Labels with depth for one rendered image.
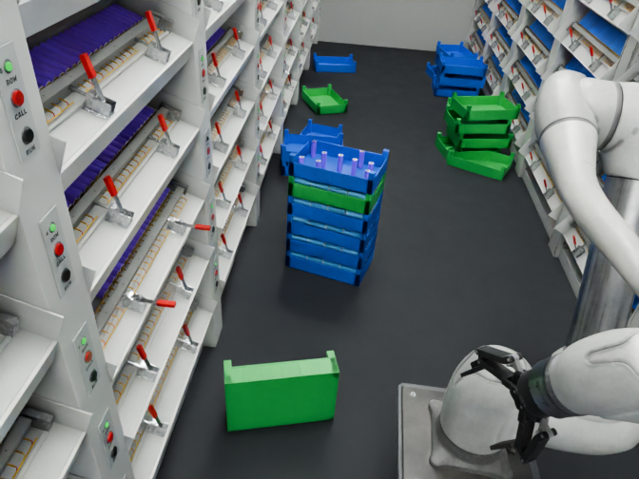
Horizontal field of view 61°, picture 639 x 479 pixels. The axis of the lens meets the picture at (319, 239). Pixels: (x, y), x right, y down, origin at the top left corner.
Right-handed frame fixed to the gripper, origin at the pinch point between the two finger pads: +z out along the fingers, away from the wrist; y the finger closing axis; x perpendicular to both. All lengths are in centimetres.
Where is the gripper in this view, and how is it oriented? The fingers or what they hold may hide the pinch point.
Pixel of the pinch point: (484, 408)
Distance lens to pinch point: 109.1
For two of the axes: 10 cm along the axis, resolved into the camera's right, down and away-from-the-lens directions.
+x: 9.2, -1.9, 3.4
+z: -2.4, 4.2, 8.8
